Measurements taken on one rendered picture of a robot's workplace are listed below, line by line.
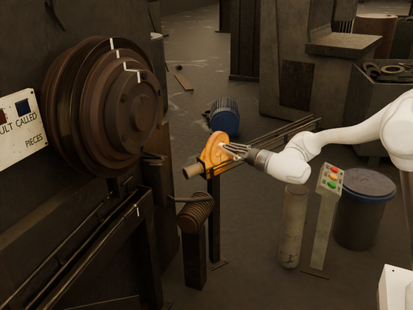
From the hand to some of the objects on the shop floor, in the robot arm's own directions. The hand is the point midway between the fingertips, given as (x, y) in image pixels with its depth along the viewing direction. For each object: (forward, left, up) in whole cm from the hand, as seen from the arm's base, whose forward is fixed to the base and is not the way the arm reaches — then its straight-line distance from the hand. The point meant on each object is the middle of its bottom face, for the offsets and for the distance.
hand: (217, 144), depth 151 cm
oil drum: (+166, -221, -94) cm, 292 cm away
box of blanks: (-118, -201, -83) cm, 248 cm away
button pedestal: (-54, -27, -83) cm, 103 cm away
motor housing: (+8, +5, -84) cm, 85 cm away
